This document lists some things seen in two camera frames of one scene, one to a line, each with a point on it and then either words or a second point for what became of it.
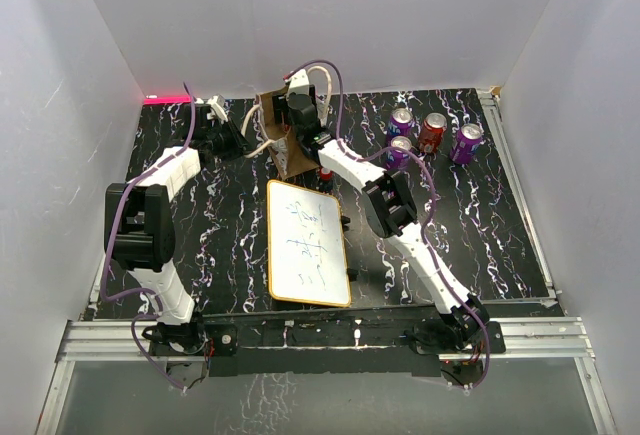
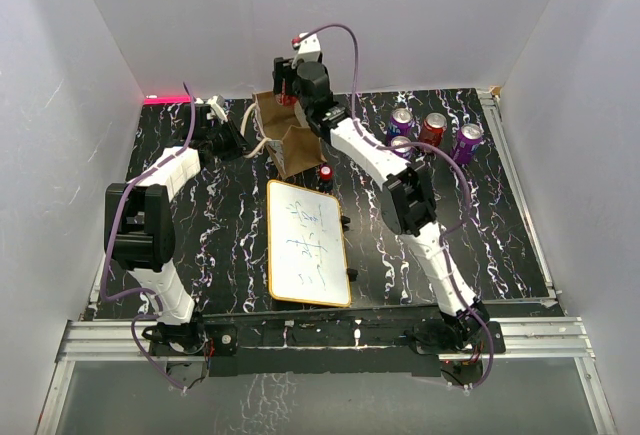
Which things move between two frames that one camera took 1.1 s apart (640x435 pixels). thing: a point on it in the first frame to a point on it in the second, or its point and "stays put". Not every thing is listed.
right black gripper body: (296, 128) to (304, 101)
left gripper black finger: (236, 142) stays put
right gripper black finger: (281, 109) to (284, 75)
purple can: (397, 160) stays put
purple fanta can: (400, 123) stays put
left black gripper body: (217, 138) stays put
